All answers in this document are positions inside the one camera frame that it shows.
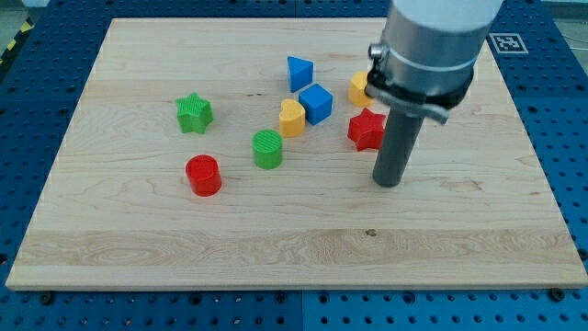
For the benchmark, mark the red star block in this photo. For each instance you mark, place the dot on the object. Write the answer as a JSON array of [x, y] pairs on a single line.
[[366, 130]]

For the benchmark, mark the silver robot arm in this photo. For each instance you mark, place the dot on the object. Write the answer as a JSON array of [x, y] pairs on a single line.
[[424, 61]]

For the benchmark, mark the blue cube block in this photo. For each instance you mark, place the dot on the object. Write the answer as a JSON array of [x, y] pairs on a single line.
[[318, 103]]

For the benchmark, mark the green star block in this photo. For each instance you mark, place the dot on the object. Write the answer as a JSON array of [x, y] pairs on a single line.
[[194, 113]]

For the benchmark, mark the green cylinder block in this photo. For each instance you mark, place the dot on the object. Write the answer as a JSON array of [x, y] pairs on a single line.
[[267, 148]]

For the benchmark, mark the yellow heart block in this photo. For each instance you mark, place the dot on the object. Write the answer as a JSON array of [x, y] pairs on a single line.
[[291, 118]]

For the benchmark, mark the wooden board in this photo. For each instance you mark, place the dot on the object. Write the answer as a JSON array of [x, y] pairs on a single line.
[[473, 210]]

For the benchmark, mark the red cylinder block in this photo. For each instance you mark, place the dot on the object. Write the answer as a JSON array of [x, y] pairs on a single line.
[[204, 175]]

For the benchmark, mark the blue triangle block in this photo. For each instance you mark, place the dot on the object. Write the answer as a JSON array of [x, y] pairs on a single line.
[[300, 73]]

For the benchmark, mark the yellow rounded block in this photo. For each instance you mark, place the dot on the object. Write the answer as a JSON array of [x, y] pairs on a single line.
[[356, 92]]

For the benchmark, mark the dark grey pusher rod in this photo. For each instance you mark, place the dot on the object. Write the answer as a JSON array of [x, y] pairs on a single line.
[[399, 137]]

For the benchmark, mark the white fiducial marker tag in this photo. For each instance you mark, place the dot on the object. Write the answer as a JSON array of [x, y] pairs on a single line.
[[508, 43]]

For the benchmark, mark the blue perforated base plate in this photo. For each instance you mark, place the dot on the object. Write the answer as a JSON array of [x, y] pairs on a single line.
[[41, 89]]

